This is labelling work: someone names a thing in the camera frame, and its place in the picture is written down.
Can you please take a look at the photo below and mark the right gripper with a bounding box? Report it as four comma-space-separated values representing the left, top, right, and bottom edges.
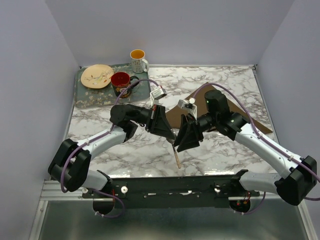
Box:
173, 111, 219, 152

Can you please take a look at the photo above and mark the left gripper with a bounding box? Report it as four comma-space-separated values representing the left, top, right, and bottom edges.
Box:
130, 104, 176, 139

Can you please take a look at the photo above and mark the spoon with wooden handle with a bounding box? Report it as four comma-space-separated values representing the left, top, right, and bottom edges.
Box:
166, 138, 182, 169

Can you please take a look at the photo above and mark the brown cloth napkin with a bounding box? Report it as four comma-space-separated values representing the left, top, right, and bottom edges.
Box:
166, 83, 273, 135

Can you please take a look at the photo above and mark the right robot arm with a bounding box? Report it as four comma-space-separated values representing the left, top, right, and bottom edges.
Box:
174, 89, 318, 206

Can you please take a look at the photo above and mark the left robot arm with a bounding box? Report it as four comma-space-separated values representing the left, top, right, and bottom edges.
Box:
48, 104, 176, 198

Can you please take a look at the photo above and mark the black skull mug red inside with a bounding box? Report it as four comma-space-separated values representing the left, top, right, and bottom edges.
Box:
110, 72, 139, 98

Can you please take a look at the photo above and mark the white mug orange inside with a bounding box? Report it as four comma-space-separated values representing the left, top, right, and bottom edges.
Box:
130, 49, 150, 74

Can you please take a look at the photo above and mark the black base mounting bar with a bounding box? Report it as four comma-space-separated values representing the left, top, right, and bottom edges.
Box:
82, 169, 261, 210

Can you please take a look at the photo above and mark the beige floral plate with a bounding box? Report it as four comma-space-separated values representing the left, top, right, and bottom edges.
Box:
80, 64, 114, 89

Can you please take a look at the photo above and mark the floral green tray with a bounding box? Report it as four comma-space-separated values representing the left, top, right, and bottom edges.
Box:
74, 63, 151, 109

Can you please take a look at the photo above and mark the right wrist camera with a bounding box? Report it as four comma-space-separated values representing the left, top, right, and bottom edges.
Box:
177, 97, 198, 119

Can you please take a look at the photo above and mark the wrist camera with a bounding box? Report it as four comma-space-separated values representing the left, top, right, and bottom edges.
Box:
150, 85, 167, 107
177, 97, 198, 119

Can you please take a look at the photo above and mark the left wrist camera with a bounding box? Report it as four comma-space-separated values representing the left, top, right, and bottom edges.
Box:
150, 85, 167, 107

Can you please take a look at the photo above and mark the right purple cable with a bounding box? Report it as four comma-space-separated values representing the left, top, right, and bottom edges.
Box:
192, 82, 320, 202

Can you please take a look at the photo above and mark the purple cable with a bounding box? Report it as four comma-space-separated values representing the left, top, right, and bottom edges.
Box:
61, 79, 161, 193
192, 82, 320, 202

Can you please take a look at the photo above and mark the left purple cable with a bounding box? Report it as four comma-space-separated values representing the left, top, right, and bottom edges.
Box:
61, 79, 161, 193

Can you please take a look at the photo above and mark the aluminium frame rail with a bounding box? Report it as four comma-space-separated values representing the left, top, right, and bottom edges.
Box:
30, 180, 320, 240

